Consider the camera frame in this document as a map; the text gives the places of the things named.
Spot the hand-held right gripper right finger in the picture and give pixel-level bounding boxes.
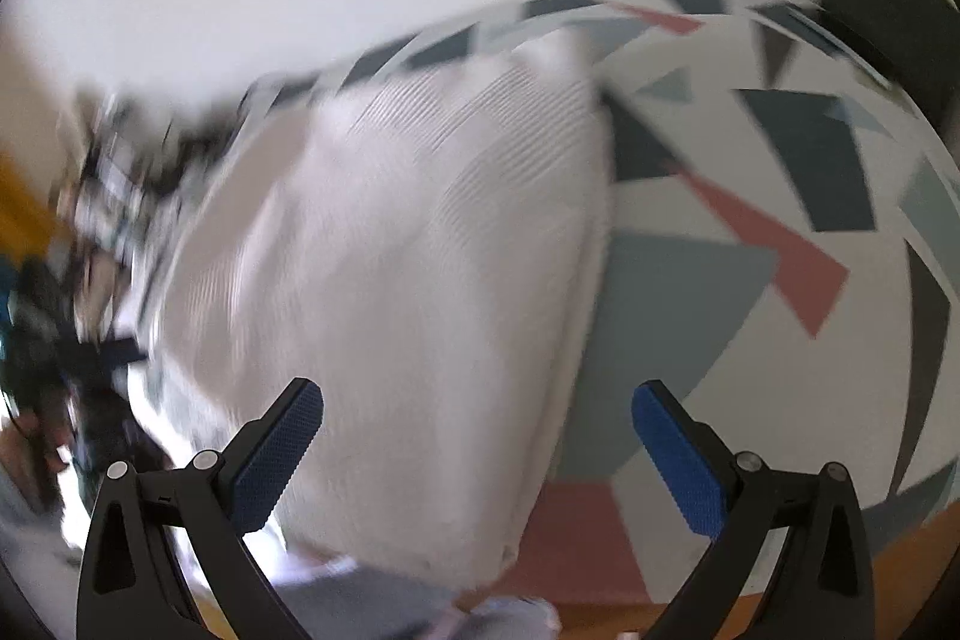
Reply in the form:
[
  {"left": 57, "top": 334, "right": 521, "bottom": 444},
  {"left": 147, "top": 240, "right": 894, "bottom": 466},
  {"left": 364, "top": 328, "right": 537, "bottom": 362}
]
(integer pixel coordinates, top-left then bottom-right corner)
[{"left": 631, "top": 379, "right": 875, "bottom": 640}]

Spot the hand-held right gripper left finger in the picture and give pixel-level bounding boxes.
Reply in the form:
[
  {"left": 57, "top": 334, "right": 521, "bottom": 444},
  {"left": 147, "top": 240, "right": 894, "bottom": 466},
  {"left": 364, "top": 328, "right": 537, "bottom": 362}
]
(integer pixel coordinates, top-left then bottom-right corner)
[{"left": 75, "top": 377, "right": 326, "bottom": 640}]

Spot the white textured sweater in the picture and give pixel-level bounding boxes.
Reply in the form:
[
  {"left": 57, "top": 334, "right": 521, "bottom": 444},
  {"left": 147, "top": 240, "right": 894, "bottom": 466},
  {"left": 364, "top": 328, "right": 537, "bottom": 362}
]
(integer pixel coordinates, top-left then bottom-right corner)
[{"left": 139, "top": 40, "right": 612, "bottom": 592}]

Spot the geometric patterned table mat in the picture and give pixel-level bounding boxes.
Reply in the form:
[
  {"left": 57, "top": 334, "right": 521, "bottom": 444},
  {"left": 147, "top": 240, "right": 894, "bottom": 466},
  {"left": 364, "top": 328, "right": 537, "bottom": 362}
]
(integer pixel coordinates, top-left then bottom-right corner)
[{"left": 247, "top": 0, "right": 960, "bottom": 603}]

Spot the light blue fluffy robe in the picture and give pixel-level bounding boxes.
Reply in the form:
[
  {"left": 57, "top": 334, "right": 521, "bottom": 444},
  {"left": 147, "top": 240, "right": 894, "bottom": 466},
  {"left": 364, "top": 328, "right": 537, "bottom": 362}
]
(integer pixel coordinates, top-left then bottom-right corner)
[{"left": 277, "top": 554, "right": 563, "bottom": 640}]

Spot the yellow object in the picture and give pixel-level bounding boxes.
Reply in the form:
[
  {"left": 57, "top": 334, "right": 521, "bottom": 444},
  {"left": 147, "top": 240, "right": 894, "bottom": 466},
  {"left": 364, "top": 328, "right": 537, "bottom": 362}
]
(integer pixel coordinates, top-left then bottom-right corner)
[{"left": 0, "top": 152, "right": 65, "bottom": 259}]

